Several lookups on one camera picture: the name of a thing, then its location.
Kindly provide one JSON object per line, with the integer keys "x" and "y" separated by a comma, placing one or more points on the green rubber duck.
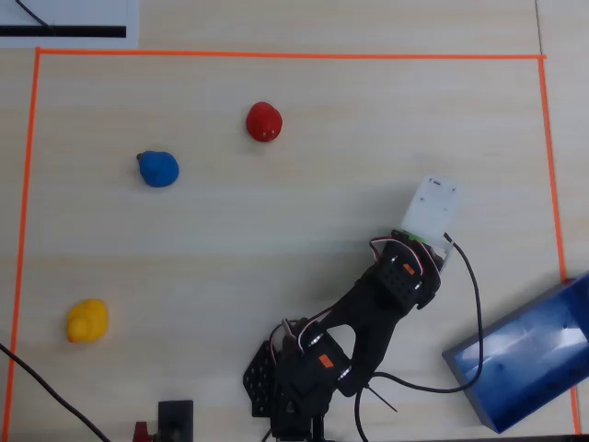
{"x": 416, "y": 237}

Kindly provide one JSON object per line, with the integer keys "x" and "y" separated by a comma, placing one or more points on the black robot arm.
{"x": 368, "y": 322}

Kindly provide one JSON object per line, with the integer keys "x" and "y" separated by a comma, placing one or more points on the blue plastic box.
{"x": 529, "y": 364}

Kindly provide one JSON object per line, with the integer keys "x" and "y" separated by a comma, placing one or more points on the red rubber duck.
{"x": 263, "y": 120}

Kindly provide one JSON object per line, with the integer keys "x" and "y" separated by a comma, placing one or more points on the blue rubber duck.
{"x": 159, "y": 169}

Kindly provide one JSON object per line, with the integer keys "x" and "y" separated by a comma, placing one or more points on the yellow rubber duck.
{"x": 87, "y": 321}

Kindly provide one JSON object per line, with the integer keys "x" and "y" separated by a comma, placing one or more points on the orange tape strip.
{"x": 294, "y": 54}
{"x": 551, "y": 175}
{"x": 23, "y": 221}

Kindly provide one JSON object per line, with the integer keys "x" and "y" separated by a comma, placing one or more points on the black clamp block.
{"x": 176, "y": 416}

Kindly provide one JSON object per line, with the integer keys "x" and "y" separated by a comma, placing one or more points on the black bar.
{"x": 83, "y": 31}

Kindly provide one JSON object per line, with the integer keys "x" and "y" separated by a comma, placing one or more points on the white paper sheet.
{"x": 69, "y": 14}

